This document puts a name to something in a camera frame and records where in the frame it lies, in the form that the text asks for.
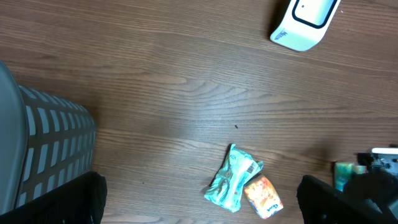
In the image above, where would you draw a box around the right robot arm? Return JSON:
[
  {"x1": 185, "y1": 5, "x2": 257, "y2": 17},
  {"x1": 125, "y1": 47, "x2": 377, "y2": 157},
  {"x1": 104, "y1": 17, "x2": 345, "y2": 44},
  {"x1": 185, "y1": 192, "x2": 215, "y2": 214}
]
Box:
[{"x1": 343, "y1": 147, "x2": 397, "y2": 221}]

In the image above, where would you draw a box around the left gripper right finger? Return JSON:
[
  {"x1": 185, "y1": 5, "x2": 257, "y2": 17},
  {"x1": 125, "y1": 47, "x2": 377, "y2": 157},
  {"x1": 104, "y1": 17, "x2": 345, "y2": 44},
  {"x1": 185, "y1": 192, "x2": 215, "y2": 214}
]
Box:
[{"x1": 297, "y1": 175, "x2": 397, "y2": 224}]

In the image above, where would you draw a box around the teal snack bar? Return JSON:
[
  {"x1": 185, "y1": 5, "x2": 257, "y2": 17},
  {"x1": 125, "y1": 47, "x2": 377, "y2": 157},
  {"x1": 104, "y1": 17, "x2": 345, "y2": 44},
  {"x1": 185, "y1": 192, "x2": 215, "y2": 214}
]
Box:
[{"x1": 204, "y1": 144, "x2": 264, "y2": 213}]

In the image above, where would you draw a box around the small teal white carton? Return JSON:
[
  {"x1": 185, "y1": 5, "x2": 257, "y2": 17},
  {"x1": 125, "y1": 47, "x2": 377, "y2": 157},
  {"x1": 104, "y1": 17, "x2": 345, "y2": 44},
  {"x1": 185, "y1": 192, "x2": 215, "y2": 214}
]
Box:
[{"x1": 333, "y1": 162, "x2": 368, "y2": 192}]

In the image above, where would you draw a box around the grey plastic mesh basket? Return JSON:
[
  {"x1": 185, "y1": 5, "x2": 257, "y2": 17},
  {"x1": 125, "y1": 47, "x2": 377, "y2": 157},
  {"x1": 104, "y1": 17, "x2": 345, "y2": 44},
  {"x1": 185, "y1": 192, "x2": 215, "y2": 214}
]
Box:
[{"x1": 1, "y1": 63, "x2": 96, "y2": 213}]

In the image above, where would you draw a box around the white barcode scanner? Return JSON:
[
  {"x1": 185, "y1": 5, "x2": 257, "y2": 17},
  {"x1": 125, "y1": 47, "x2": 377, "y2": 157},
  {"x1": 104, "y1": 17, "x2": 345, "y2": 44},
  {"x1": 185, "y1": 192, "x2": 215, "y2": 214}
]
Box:
[{"x1": 270, "y1": 0, "x2": 340, "y2": 52}]

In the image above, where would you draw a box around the orange snack packet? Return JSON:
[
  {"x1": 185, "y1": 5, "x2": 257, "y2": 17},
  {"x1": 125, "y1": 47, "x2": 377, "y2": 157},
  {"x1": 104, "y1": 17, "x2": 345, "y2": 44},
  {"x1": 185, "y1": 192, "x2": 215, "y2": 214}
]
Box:
[{"x1": 244, "y1": 174, "x2": 284, "y2": 219}]

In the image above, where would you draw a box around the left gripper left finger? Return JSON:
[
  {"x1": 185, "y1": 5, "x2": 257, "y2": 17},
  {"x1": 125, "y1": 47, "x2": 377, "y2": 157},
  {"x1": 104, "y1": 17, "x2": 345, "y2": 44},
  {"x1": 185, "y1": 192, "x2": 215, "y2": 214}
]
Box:
[{"x1": 1, "y1": 171, "x2": 108, "y2": 224}]

